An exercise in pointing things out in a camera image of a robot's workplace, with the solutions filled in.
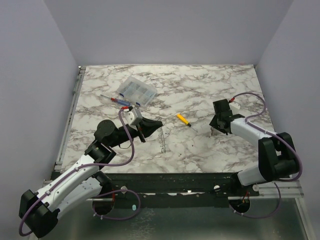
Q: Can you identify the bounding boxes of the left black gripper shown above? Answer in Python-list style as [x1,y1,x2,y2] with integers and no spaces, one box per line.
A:
[109,116,163,149]

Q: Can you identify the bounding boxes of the green capped key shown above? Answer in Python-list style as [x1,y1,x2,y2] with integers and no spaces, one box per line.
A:
[210,127,218,136]

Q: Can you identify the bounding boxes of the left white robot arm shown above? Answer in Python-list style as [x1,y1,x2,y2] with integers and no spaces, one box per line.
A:
[18,117,163,238]

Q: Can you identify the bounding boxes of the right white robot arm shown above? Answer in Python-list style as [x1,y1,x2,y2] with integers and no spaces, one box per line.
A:
[209,99,302,196]

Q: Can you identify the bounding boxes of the clear plastic parts box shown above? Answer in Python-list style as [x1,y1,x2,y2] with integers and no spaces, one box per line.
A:
[116,76,157,107]

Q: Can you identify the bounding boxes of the blue red screwdriver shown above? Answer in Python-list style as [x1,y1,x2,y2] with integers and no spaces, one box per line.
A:
[100,94,131,107]

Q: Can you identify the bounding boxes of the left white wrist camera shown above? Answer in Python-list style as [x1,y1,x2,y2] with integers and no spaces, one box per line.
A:
[124,108,143,126]

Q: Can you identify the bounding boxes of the yellow handled screwdriver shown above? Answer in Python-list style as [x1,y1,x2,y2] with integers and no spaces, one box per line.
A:
[176,113,196,131]

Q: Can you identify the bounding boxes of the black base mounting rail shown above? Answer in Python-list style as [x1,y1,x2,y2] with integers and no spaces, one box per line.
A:
[92,173,259,211]

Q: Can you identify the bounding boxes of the left aluminium side rail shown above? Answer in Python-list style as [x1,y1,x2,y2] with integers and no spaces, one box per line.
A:
[53,66,86,172]

